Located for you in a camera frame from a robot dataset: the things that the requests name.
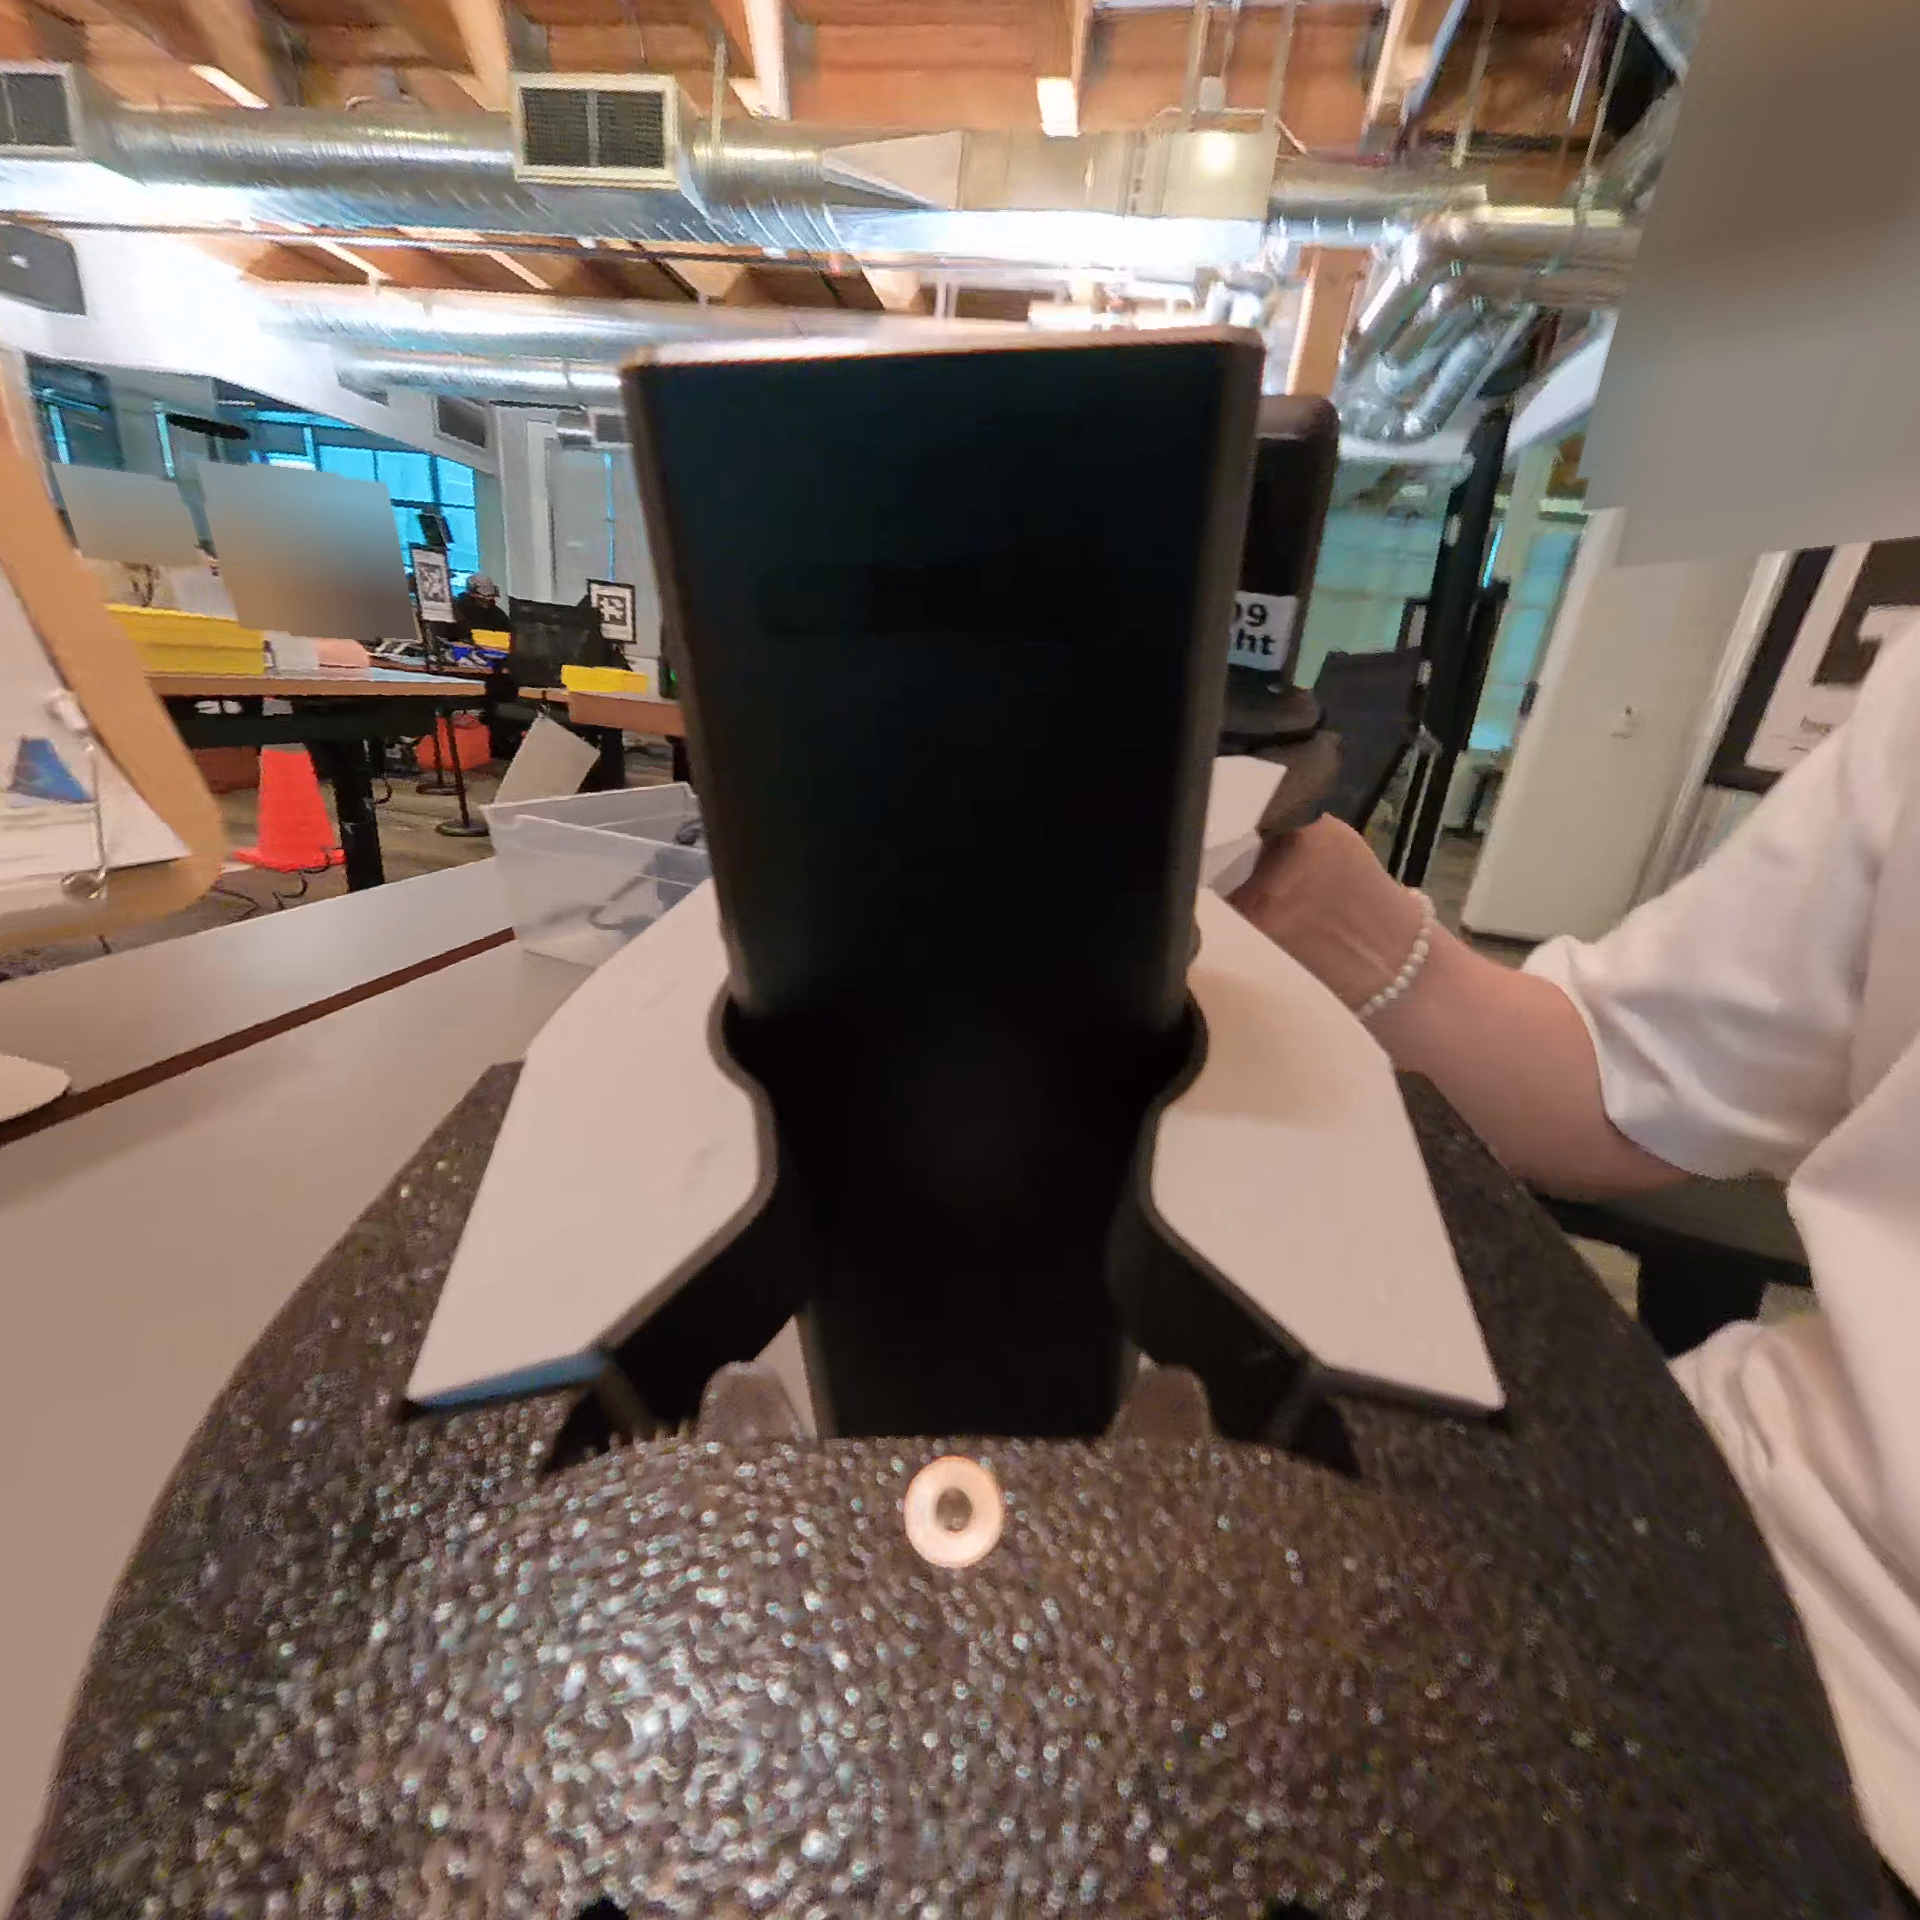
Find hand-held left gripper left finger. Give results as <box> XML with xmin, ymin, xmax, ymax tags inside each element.
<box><xmin>405</xmin><ymin>878</ymin><xmax>818</xmax><ymax>1427</ymax></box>

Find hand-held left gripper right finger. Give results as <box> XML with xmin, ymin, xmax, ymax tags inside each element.
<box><xmin>1117</xmin><ymin>897</ymin><xmax>1509</xmax><ymax>1450</ymax></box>

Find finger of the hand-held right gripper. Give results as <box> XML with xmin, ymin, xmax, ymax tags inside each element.
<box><xmin>1198</xmin><ymin>757</ymin><xmax>1292</xmax><ymax>903</ymax></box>

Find black usb hub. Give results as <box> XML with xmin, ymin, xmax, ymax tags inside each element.
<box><xmin>620</xmin><ymin>324</ymin><xmax>1264</xmax><ymax>1443</ymax></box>

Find clear plastic bin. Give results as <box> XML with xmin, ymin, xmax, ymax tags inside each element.
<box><xmin>479</xmin><ymin>785</ymin><xmax>714</xmax><ymax>972</ymax></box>

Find person's right forearm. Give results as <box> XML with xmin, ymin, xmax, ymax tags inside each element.
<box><xmin>1371</xmin><ymin>930</ymin><xmax>1690</xmax><ymax>1202</ymax></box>

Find person's right hand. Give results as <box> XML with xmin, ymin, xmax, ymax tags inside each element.
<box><xmin>1229</xmin><ymin>814</ymin><xmax>1432</xmax><ymax>1021</ymax></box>

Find black office chair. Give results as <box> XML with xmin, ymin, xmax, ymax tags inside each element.
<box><xmin>1304</xmin><ymin>647</ymin><xmax>1430</xmax><ymax>836</ymax></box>

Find wooden pillar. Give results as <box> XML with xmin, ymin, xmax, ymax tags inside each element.
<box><xmin>1283</xmin><ymin>246</ymin><xmax>1376</xmax><ymax>402</ymax></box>

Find black chair armrest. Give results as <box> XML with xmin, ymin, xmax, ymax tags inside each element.
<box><xmin>1528</xmin><ymin>1185</ymin><xmax>1820</xmax><ymax>1356</ymax></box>

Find white foam board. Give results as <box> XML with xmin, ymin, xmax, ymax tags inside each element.
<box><xmin>496</xmin><ymin>719</ymin><xmax>596</xmax><ymax>817</ymax></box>

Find orange traffic cone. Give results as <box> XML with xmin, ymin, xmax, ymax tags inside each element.
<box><xmin>230</xmin><ymin>746</ymin><xmax>348</xmax><ymax>873</ymax></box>

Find white t-shirt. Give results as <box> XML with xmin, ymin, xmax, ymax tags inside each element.
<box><xmin>1522</xmin><ymin>622</ymin><xmax>1920</xmax><ymax>1906</ymax></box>

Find black framed marker sign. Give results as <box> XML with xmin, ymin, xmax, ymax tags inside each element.
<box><xmin>1710</xmin><ymin>540</ymin><xmax>1920</xmax><ymax>797</ymax></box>

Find black-legged wooden table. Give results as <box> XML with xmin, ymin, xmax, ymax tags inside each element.
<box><xmin>142</xmin><ymin>667</ymin><xmax>492</xmax><ymax>893</ymax></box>

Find printed instruction sheet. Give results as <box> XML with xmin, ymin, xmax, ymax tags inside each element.
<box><xmin>0</xmin><ymin>570</ymin><xmax>191</xmax><ymax>890</ymax></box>

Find white vent grille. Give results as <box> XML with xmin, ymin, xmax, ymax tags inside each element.
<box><xmin>510</xmin><ymin>70</ymin><xmax>688</xmax><ymax>193</ymax></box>

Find silver bracelet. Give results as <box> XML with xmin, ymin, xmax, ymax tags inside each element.
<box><xmin>1352</xmin><ymin>887</ymin><xmax>1439</xmax><ymax>1025</ymax></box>

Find spiral metal duct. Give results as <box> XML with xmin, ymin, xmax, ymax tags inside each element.
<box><xmin>0</xmin><ymin>97</ymin><xmax>903</xmax><ymax>213</ymax></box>

